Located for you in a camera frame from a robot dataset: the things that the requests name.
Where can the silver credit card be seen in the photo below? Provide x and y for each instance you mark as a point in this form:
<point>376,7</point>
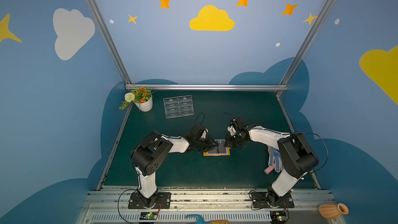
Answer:
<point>216,149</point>

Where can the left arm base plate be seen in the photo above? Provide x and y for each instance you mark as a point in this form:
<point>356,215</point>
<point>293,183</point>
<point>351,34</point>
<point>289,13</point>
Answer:
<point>158,200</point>

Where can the right controller board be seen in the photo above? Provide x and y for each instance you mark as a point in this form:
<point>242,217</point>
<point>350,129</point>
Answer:
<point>278,217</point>

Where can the aluminium frame left post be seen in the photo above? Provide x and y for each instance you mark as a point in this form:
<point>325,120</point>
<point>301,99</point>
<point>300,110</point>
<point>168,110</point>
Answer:
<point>94,8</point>

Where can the aluminium frame post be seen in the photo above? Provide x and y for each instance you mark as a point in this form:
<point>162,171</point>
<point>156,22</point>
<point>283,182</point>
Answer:
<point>310,36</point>
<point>94,8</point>

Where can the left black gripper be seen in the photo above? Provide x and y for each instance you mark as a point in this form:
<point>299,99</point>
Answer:
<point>205,142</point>

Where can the teal handled tool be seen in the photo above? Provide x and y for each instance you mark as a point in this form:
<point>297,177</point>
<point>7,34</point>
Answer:
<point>200,220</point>

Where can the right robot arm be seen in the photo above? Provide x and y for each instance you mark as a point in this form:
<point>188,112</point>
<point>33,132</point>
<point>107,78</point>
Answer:
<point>290,154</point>

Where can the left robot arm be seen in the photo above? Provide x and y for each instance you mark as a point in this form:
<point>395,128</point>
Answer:
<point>148,156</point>

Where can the aluminium frame rear bar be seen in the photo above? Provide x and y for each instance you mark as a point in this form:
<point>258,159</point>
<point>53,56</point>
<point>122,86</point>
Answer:
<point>210,87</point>

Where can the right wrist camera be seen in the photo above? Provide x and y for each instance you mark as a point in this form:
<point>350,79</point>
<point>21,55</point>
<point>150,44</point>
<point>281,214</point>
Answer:
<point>231,130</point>

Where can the clear plastic organizer tray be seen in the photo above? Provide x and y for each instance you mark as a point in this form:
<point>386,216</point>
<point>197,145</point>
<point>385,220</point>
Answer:
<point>178,106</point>

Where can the yellow leather card holder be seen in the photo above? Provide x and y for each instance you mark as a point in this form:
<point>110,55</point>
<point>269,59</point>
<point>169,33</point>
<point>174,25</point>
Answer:
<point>217,151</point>

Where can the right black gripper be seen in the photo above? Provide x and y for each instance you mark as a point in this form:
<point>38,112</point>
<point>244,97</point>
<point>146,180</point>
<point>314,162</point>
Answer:
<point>234,140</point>

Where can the aluminium frame right post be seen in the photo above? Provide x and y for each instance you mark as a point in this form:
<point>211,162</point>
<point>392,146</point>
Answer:
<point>310,36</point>

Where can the aluminium front rail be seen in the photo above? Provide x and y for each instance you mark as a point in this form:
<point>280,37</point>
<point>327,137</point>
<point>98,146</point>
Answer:
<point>110,206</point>

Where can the controller board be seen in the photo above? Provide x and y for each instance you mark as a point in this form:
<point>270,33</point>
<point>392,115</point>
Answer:
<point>148,216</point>
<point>278,217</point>

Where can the terracotta clay vase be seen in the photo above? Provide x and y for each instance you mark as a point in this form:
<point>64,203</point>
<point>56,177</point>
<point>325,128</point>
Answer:
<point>333,211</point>

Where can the potted flower plant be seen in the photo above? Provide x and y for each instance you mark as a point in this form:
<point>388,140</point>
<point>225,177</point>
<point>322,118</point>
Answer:
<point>141,97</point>

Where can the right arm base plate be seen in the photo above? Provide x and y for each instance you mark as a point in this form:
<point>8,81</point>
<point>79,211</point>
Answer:
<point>261,200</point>

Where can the left controller board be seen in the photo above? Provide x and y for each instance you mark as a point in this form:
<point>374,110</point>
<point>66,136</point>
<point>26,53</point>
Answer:
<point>148,216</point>

